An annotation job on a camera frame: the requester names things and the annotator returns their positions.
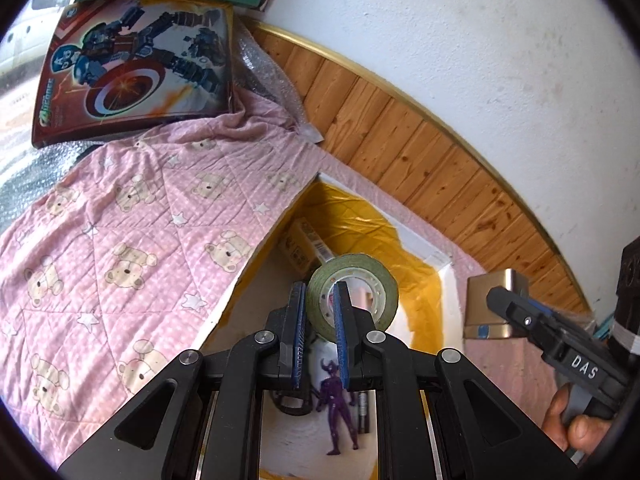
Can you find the green tape roll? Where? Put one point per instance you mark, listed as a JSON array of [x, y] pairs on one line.
[[360, 267]]

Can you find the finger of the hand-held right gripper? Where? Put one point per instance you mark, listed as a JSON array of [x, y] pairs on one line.
[[520, 317]]

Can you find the black marker pen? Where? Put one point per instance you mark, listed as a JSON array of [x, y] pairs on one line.
[[364, 410]]

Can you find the pink bear printed blanket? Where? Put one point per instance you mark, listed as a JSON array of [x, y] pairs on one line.
[[125, 240]]

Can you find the black glasses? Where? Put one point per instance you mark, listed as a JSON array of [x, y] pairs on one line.
[[290, 405]]

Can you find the white cardboard box yellow tape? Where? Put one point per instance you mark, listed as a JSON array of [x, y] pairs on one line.
[[425, 280]]

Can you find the person's right hand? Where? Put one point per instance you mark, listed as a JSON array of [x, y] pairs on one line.
[[575, 427]]

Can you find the gold metal box blue label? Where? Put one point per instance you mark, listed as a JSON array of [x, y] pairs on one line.
[[480, 305]]

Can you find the robot figure toy box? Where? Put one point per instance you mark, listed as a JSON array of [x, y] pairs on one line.
[[135, 70]]

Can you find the purple toy figure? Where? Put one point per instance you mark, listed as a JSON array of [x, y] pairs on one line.
[[340, 410]]

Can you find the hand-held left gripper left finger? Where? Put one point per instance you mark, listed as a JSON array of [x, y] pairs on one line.
[[299, 340]]

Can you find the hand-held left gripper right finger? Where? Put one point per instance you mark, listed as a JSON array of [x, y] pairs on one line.
[[342, 340]]

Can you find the small printed paper box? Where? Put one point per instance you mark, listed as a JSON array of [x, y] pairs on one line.
[[302, 242]]

